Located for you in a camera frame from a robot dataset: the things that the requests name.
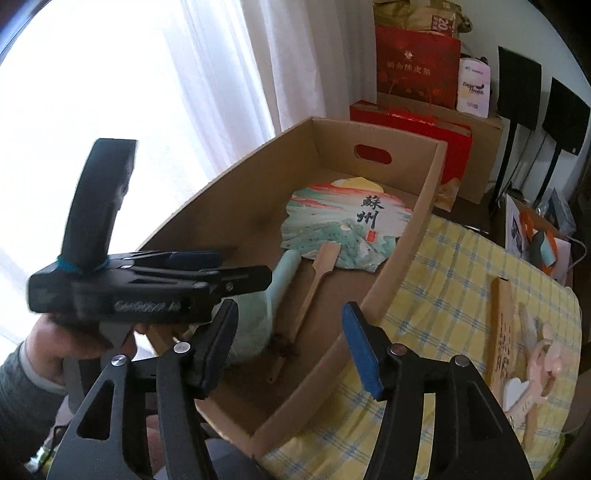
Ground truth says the white heart-shaped card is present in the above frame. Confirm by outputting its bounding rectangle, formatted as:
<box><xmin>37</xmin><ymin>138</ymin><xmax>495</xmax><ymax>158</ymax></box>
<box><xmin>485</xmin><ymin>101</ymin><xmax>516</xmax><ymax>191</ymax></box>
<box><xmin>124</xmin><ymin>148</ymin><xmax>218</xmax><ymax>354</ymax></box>
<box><xmin>502</xmin><ymin>376</ymin><xmax>532</xmax><ymax>423</ymax></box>

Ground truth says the yellow checked tablecloth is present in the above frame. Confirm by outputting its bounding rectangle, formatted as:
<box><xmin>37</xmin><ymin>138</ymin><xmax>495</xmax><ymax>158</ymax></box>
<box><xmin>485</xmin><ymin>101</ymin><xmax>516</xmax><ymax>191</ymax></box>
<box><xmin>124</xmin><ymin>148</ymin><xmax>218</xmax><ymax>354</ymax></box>
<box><xmin>263</xmin><ymin>215</ymin><xmax>583</xmax><ymax>480</ymax></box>

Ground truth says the white pink carton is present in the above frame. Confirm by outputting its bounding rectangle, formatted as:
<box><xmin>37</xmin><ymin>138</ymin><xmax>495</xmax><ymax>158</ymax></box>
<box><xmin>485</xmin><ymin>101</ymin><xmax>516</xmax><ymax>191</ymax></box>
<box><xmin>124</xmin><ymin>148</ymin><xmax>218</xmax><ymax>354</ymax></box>
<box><xmin>456</xmin><ymin>58</ymin><xmax>491</xmax><ymax>116</ymax></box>

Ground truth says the orange teal gadget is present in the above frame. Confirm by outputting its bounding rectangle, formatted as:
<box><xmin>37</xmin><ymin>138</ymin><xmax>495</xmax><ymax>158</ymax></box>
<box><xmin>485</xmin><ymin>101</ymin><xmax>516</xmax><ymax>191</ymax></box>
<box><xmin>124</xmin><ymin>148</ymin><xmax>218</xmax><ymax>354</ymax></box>
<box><xmin>519</xmin><ymin>210</ymin><xmax>555</xmax><ymax>268</ymax></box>

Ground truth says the white paper bag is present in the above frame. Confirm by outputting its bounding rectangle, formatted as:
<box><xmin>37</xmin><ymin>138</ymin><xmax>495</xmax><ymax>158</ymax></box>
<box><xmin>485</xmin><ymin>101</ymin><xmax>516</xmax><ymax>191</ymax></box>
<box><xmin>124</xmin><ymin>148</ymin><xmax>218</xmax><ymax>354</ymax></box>
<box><xmin>505</xmin><ymin>194</ymin><xmax>575</xmax><ymax>284</ymax></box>

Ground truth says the blue rubber band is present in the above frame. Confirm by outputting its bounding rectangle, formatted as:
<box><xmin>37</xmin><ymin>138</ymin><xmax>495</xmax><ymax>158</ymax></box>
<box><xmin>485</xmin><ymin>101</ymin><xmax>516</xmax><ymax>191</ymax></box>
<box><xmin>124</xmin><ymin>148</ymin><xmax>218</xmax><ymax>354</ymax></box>
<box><xmin>56</xmin><ymin>257</ymin><xmax>110</xmax><ymax>277</ymax></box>

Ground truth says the white curtain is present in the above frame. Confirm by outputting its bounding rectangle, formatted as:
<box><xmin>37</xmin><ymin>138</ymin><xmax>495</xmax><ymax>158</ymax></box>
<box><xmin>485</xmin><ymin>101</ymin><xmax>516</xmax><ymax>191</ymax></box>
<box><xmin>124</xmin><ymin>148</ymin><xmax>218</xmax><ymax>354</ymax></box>
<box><xmin>0</xmin><ymin>0</ymin><xmax>384</xmax><ymax>352</ymax></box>

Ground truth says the brown cardboard box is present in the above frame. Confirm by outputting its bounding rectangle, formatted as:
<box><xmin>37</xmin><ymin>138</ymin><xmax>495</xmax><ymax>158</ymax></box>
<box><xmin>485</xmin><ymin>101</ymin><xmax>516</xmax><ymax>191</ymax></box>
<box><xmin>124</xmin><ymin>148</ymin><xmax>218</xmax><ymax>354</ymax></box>
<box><xmin>376</xmin><ymin>92</ymin><xmax>504</xmax><ymax>204</ymax></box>

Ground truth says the black speaker stand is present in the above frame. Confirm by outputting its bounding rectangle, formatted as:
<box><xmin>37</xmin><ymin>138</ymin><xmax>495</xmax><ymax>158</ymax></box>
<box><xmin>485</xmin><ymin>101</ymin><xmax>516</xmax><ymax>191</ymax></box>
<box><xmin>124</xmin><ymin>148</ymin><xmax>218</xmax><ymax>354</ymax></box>
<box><xmin>536</xmin><ymin>138</ymin><xmax>563</xmax><ymax>204</ymax></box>
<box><xmin>489</xmin><ymin>117</ymin><xmax>519</xmax><ymax>217</ymax></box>

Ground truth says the red gift box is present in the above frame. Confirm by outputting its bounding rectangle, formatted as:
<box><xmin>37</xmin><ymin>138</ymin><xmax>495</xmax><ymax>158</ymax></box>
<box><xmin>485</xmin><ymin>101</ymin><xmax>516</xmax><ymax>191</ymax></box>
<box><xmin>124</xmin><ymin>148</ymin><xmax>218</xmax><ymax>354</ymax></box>
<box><xmin>349</xmin><ymin>100</ymin><xmax>474</xmax><ymax>185</ymax></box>

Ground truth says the large cardboard box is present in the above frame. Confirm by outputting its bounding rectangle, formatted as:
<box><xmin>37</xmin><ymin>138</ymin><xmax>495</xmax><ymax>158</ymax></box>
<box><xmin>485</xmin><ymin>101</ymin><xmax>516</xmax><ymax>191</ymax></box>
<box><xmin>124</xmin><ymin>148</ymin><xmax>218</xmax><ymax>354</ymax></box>
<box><xmin>139</xmin><ymin>116</ymin><xmax>448</xmax><ymax>457</ymax></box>

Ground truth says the pink handheld fan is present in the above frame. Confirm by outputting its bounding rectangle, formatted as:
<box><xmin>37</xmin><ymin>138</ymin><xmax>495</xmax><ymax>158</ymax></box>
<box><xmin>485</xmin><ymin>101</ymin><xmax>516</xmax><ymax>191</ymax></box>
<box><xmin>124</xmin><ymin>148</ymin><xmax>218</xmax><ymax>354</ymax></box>
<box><xmin>517</xmin><ymin>302</ymin><xmax>578</xmax><ymax>450</ymax></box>

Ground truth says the painted round fan wooden handle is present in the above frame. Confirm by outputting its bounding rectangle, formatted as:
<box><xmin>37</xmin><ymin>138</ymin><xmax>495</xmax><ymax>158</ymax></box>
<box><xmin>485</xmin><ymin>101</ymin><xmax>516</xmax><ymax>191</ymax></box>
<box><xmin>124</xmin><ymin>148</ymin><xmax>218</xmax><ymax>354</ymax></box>
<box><xmin>267</xmin><ymin>178</ymin><xmax>414</xmax><ymax>385</ymax></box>

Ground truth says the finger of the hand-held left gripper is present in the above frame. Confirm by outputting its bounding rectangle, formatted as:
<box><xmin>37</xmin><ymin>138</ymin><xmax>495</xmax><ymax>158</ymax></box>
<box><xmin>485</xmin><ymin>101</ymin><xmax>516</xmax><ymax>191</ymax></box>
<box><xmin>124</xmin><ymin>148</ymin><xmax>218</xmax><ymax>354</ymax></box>
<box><xmin>124</xmin><ymin>250</ymin><xmax>223</xmax><ymax>271</ymax></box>
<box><xmin>202</xmin><ymin>264</ymin><xmax>273</xmax><ymax>297</ymax></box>

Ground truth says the gold bag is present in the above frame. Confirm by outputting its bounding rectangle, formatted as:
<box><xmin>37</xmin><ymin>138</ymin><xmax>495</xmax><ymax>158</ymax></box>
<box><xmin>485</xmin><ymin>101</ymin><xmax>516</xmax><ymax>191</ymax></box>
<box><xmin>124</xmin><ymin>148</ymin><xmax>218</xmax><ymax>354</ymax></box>
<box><xmin>373</xmin><ymin>0</ymin><xmax>474</xmax><ymax>38</ymax></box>

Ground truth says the person's left hand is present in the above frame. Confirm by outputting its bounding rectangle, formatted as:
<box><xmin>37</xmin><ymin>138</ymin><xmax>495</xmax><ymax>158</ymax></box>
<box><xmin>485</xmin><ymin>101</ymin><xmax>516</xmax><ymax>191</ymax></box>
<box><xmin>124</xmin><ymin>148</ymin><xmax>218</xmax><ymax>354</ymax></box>
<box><xmin>25</xmin><ymin>314</ymin><xmax>149</xmax><ymax>385</ymax></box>

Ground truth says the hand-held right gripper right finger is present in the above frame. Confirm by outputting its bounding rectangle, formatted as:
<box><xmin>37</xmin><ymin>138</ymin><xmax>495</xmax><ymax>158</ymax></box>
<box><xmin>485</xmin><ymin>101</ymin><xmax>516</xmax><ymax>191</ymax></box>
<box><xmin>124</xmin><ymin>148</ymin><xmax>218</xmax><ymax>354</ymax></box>
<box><xmin>341</xmin><ymin>302</ymin><xmax>543</xmax><ymax>480</ymax></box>

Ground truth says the grey device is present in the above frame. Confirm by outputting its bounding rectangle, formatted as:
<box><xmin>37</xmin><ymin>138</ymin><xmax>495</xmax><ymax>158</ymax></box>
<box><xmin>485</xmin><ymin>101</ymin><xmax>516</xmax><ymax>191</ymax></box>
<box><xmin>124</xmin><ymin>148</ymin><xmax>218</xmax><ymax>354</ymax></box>
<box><xmin>549</xmin><ymin>189</ymin><xmax>578</xmax><ymax>232</ymax></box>

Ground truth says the person's left forearm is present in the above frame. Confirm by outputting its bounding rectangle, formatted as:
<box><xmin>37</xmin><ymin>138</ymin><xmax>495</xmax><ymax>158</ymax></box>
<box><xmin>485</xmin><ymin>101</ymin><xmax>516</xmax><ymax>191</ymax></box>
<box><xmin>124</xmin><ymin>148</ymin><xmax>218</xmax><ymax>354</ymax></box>
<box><xmin>0</xmin><ymin>344</ymin><xmax>75</xmax><ymax>467</ymax></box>

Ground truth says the red gift bag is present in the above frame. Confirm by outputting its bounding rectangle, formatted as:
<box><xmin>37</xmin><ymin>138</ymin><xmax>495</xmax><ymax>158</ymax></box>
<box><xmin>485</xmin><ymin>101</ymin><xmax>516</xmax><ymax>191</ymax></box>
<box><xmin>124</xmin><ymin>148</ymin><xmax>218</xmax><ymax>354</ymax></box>
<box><xmin>374</xmin><ymin>25</ymin><xmax>462</xmax><ymax>109</ymax></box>

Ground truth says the teal folding fan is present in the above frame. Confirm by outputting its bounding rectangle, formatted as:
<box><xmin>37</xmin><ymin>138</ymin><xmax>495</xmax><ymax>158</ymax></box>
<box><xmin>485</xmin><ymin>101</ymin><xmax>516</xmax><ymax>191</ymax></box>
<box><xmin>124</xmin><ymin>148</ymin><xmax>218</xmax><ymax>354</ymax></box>
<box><xmin>231</xmin><ymin>251</ymin><xmax>302</xmax><ymax>363</ymax></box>

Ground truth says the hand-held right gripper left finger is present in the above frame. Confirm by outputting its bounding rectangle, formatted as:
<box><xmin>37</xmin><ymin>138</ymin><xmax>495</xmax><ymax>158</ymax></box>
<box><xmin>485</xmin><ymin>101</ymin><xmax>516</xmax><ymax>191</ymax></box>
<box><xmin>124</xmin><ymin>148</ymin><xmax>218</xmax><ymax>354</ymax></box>
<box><xmin>44</xmin><ymin>298</ymin><xmax>241</xmax><ymax>480</ymax></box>

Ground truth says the long wooden strip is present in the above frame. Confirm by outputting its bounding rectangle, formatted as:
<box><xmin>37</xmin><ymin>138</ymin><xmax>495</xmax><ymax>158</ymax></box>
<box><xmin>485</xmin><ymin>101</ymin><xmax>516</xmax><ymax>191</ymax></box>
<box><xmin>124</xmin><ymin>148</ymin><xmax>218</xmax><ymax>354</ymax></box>
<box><xmin>490</xmin><ymin>277</ymin><xmax>525</xmax><ymax>402</ymax></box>

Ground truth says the beige packet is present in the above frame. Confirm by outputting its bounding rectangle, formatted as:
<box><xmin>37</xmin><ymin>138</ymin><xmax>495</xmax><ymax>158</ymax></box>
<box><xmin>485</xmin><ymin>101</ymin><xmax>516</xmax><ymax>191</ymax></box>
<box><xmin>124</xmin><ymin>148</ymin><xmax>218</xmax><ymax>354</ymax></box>
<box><xmin>436</xmin><ymin>180</ymin><xmax>461</xmax><ymax>213</ymax></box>

